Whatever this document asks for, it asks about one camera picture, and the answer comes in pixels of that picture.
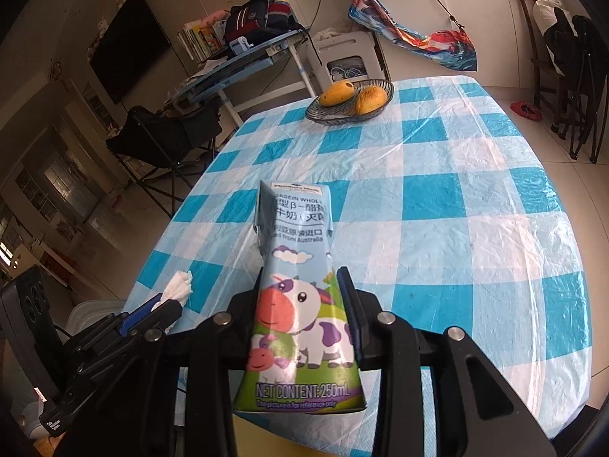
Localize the black folding chair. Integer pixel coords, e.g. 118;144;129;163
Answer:
106;104;223;206

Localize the black speaker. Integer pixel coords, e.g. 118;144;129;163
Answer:
0;267;64;384

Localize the red slipper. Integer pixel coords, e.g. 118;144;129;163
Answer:
510;100;544;121

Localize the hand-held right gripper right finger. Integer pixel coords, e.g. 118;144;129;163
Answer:
337;268;560;457

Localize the blue study desk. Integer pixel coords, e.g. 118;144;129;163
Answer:
170;29;317;122

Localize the small white tissue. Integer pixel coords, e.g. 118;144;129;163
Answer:
161;270;194;306

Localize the yellow mango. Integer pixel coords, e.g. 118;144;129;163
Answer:
355;85;387;115
319;81;356;107

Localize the black television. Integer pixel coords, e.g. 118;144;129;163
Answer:
89;0;172;105

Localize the white plastic stool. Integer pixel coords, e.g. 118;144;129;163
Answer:
304;30;392;97

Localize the cartoon cow milk carton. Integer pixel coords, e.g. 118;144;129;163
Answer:
231;180;368;414

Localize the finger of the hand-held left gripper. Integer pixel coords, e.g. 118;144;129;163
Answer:
143;301;184;334
118;294;165;339

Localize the wooden display cabinet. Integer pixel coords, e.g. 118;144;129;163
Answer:
0;117;122;274

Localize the glass fruit bowl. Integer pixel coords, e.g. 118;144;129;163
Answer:
305;78;395;126

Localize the colourful printed bag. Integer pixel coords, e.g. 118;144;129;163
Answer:
348;0;478;74

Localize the white bag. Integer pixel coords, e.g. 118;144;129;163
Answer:
532;0;570;75

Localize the row of books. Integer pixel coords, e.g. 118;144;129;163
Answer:
177;18;230;64

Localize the wooden chair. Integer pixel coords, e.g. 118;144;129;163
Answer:
510;0;572;116

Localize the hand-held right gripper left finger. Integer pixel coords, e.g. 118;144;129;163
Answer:
57;271;262;457

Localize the pink plush toy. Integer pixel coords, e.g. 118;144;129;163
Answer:
200;8;228;28

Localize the dark striped backpack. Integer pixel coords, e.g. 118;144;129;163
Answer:
223;0;306;45

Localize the blue checkered tablecloth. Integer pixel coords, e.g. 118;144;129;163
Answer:
124;75;593;441

